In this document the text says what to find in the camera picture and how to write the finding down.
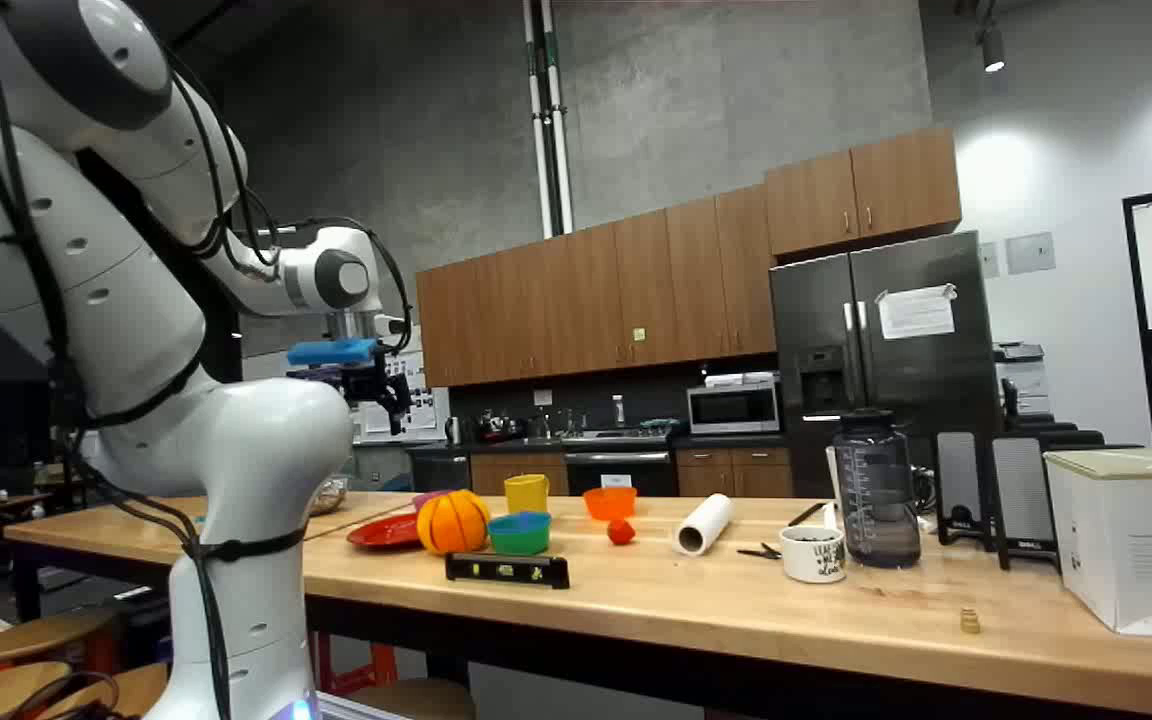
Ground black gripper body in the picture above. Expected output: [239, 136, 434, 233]
[335, 354, 418, 421]

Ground teal blue plastic bowl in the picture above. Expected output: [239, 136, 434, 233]
[485, 506, 555, 561]

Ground orange plastic bowl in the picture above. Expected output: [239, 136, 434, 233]
[580, 482, 640, 524]

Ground orange plush basketball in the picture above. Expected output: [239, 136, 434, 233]
[413, 488, 493, 561]

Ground red glossy plate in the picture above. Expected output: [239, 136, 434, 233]
[344, 506, 430, 557]

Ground yellow plastic cup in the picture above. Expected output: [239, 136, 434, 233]
[501, 467, 555, 520]

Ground built-in oven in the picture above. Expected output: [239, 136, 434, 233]
[566, 445, 679, 501]

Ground white paper roll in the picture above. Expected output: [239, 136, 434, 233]
[671, 488, 736, 561]

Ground silver microwave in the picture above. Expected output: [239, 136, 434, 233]
[684, 375, 785, 439]

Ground wooden lower cabinets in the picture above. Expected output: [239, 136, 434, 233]
[467, 445, 801, 501]

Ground wooden stool red legs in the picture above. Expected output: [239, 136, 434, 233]
[0, 607, 125, 686]

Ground white mug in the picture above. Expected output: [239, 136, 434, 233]
[775, 520, 851, 589]

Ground stainless steel fridge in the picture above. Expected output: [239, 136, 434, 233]
[770, 228, 1009, 503]

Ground white paper on fridge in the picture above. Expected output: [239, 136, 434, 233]
[878, 278, 961, 344]

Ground black metal stand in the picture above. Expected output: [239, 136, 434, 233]
[932, 425, 1048, 570]

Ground ceiling spotlight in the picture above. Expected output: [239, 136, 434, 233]
[975, 21, 1013, 79]

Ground white cardboard box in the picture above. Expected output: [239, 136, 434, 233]
[1046, 445, 1152, 638]

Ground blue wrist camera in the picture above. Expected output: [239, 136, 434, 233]
[283, 334, 388, 375]

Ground wooden upper wall cabinets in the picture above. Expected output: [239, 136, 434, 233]
[413, 127, 966, 391]

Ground metal wall pipe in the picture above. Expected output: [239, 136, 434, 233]
[521, 0, 575, 242]

